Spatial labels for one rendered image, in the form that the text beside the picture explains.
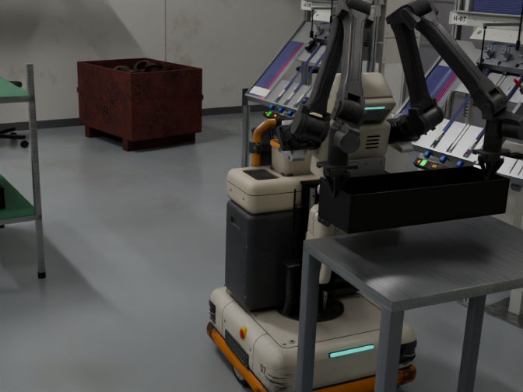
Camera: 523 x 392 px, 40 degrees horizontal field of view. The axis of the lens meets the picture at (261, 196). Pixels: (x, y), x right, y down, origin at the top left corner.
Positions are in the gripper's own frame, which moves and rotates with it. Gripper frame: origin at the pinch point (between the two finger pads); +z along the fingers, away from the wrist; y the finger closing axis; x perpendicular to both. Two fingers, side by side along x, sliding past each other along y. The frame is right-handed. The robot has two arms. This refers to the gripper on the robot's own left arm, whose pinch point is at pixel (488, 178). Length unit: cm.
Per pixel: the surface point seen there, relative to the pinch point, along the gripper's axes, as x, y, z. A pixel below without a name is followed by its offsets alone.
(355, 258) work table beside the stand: -13, -57, 14
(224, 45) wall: 592, 154, 18
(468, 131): 106, 84, 12
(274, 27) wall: 600, 220, -1
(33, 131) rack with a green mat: 190, -112, 17
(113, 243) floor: 226, -66, 94
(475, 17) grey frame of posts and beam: 146, 116, -41
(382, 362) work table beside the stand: -38, -64, 31
